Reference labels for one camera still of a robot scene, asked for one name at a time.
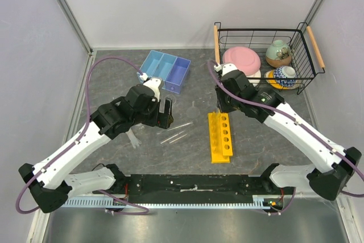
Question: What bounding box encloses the pink plate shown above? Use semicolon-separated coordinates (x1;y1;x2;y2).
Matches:
222;47;261;76

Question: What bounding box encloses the white plate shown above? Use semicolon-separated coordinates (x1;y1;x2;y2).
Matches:
244;69;261;87

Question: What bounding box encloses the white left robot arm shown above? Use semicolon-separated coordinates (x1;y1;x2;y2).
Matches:
18;78;173;213

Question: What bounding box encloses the white slotted cable duct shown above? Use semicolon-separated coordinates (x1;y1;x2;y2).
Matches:
62;195;270;209

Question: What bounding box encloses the blue white patterned bowl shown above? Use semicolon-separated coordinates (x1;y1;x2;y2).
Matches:
273;66;296;87

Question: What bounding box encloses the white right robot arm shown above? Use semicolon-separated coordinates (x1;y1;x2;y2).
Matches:
211;64;363;201

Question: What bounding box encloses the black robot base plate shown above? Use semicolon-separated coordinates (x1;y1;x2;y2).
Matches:
92;163;296;205

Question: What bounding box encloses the blue three-compartment drawer box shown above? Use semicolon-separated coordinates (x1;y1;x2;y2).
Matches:
140;50;191;94

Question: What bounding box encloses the clear plastic dropper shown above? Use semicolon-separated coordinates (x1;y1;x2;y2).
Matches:
126;129;141;149

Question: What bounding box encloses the black wire basket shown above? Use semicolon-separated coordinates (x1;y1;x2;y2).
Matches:
213;22;325;93

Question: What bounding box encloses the green brown ceramic bowl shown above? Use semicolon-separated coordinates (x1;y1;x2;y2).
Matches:
266;40;292;68

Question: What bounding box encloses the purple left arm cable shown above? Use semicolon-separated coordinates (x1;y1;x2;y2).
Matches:
15;56;150;216

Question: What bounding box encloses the yellow test tube rack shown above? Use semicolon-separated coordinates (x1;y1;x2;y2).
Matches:
208;112;233;163

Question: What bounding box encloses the clear glass beaker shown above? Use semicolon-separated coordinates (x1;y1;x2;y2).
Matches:
166;95;177;104

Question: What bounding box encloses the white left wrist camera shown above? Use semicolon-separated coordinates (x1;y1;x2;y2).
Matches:
139;73;164;101

